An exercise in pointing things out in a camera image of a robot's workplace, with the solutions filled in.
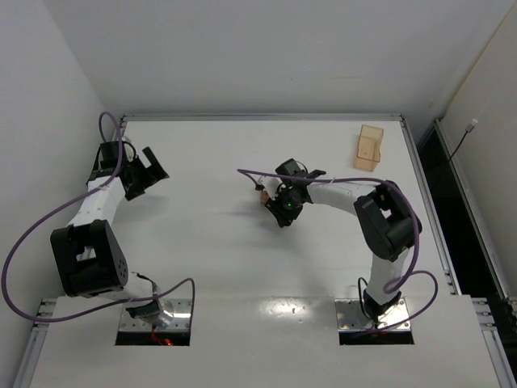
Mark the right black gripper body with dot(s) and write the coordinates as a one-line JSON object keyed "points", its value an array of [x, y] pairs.
{"points": [[277, 208]]}

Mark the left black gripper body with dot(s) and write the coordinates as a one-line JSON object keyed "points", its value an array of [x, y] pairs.
{"points": [[145, 176]]}

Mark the wood block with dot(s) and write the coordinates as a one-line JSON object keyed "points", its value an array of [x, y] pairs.
{"points": [[264, 197]]}

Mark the clear amber plastic box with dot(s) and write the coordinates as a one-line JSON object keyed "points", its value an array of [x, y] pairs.
{"points": [[368, 149]]}

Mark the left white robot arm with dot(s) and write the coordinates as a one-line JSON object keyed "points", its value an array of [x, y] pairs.
{"points": [[89, 259]]}

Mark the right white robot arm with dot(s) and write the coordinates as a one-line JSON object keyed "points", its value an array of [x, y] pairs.
{"points": [[384, 219]]}

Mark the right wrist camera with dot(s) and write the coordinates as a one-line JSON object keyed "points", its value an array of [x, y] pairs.
{"points": [[270, 185]]}

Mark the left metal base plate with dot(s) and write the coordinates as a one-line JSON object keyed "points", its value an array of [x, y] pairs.
{"points": [[172, 315]]}

